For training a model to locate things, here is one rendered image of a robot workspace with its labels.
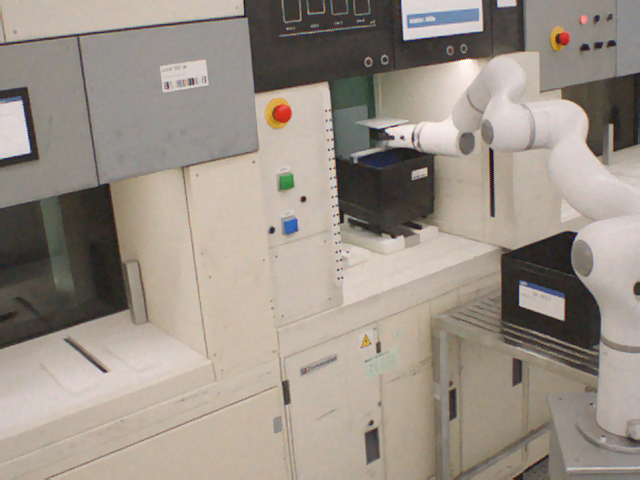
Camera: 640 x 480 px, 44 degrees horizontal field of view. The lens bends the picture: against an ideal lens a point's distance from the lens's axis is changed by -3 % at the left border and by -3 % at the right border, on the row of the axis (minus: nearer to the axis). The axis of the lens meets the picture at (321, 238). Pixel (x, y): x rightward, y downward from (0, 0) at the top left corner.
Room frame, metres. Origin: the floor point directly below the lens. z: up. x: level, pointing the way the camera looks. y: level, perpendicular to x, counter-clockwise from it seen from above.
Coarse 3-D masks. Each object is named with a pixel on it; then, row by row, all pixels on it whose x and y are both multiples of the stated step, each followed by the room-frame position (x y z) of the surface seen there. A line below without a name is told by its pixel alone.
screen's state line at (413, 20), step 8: (408, 16) 1.94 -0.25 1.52; (416, 16) 1.95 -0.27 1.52; (424, 16) 1.97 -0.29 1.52; (432, 16) 1.99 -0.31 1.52; (440, 16) 2.00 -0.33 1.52; (448, 16) 2.02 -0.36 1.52; (456, 16) 2.04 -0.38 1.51; (464, 16) 2.05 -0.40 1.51; (472, 16) 2.07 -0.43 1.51; (408, 24) 1.94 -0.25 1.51; (416, 24) 1.95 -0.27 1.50; (424, 24) 1.97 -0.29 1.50; (432, 24) 1.99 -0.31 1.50; (440, 24) 2.00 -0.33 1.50; (448, 24) 2.02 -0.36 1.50
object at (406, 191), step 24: (384, 120) 2.29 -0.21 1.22; (408, 120) 2.27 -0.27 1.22; (384, 144) 2.26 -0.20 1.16; (336, 168) 2.29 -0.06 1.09; (360, 168) 2.20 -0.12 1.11; (384, 168) 2.14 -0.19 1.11; (408, 168) 2.20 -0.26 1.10; (432, 168) 2.26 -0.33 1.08; (360, 192) 2.21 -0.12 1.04; (384, 192) 2.15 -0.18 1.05; (408, 192) 2.20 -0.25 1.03; (432, 192) 2.26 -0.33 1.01; (360, 216) 2.25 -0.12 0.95; (384, 216) 2.15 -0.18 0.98; (408, 216) 2.21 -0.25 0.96
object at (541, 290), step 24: (552, 240) 1.99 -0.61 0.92; (504, 264) 1.86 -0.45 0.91; (528, 264) 1.80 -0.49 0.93; (552, 264) 1.99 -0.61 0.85; (504, 288) 1.86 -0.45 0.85; (528, 288) 1.80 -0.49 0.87; (552, 288) 1.74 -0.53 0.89; (576, 288) 1.68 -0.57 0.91; (504, 312) 1.86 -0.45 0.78; (528, 312) 1.80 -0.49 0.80; (552, 312) 1.74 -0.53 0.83; (576, 312) 1.68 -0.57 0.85; (552, 336) 1.74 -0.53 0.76; (576, 336) 1.68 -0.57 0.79; (600, 336) 1.68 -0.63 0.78
